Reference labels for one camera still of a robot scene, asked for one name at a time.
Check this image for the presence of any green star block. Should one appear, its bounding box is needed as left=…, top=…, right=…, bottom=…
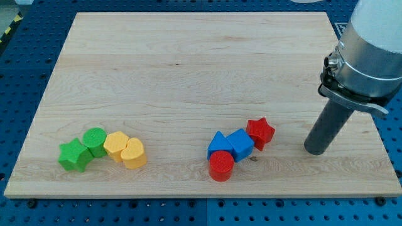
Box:
left=58, top=137, right=94, bottom=172

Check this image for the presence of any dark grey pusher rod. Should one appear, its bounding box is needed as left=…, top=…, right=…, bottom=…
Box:
left=304, top=100, right=354, bottom=155

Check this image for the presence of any red cylinder block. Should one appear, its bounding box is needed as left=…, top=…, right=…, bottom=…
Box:
left=209, top=150, right=234, bottom=182

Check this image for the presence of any light wooden board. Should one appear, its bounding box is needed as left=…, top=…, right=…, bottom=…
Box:
left=4, top=12, right=401, bottom=199

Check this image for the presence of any yellow heart block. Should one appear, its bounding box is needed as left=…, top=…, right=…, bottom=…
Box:
left=121, top=137, right=148, bottom=170

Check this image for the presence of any yellow black hazard tape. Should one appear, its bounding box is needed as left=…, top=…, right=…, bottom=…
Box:
left=1, top=11, right=23, bottom=45

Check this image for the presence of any red star block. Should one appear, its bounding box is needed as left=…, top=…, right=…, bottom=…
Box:
left=246, top=117, right=276, bottom=151

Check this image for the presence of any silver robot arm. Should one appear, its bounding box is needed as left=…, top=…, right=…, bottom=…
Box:
left=318, top=0, right=401, bottom=117

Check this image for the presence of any blue triangle block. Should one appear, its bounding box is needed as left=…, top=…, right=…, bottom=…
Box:
left=207, top=131, right=234, bottom=160

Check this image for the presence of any green cylinder block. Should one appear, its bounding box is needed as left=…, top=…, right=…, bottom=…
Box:
left=82, top=127, right=107, bottom=158

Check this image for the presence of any blue cube block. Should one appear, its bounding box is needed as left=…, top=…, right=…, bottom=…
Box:
left=226, top=129, right=254, bottom=163

